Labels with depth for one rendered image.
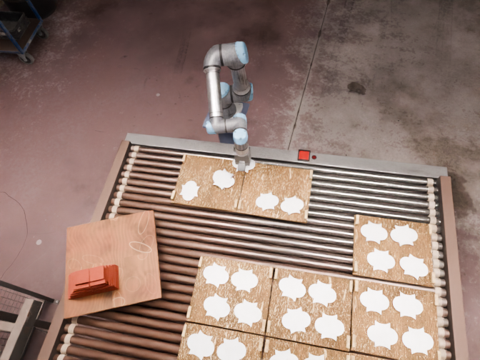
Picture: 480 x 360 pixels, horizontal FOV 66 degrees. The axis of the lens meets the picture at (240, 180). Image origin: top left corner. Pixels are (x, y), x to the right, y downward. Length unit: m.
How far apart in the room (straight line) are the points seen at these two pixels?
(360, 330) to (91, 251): 1.47
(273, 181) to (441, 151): 1.95
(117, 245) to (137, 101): 2.23
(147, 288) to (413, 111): 2.99
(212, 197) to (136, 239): 0.50
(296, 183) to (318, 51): 2.35
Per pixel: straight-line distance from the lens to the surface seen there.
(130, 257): 2.11
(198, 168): 2.35
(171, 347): 2.08
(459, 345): 2.19
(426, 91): 4.20
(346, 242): 2.17
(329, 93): 3.93
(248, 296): 2.03
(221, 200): 2.22
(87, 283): 1.98
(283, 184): 2.25
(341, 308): 2.06
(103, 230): 2.22
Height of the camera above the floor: 2.93
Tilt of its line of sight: 62 degrees down
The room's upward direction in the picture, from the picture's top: 9 degrees counter-clockwise
